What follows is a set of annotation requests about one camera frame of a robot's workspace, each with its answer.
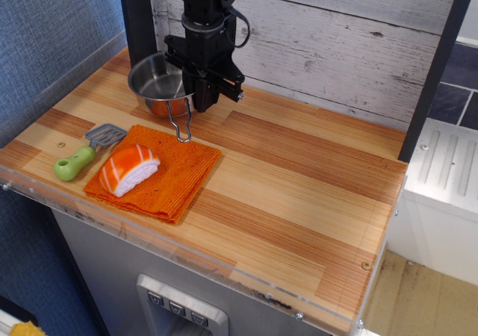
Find toy salmon sushi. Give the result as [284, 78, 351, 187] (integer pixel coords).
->
[99, 144, 161, 197]

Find yellow black object at corner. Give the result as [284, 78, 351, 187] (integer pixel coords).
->
[8, 322, 46, 336]

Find dark grey post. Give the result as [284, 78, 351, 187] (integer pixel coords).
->
[121, 0, 157, 67]
[398, 0, 471, 163]

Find stainless steel pot with handle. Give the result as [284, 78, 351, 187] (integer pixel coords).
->
[128, 52, 194, 143]

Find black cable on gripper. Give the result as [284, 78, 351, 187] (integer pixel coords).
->
[227, 6, 251, 49]

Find green handled grey toy spatula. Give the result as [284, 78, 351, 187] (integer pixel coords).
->
[53, 123, 127, 181]

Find dark grey right post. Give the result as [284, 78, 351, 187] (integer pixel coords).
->
[398, 0, 471, 163]

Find white toy sink unit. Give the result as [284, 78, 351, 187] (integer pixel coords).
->
[388, 119, 477, 284]

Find clear acrylic table edge guard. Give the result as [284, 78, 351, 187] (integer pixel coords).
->
[1, 160, 404, 335]

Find silver toy fridge cabinet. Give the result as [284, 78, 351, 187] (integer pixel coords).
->
[53, 210, 325, 335]

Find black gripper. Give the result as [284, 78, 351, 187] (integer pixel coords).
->
[164, 14, 246, 113]

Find dark grey left post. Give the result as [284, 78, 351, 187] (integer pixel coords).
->
[121, 0, 157, 67]

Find silver ice dispenser panel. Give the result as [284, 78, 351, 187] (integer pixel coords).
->
[137, 274, 229, 335]

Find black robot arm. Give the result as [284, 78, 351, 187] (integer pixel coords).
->
[164, 0, 249, 112]

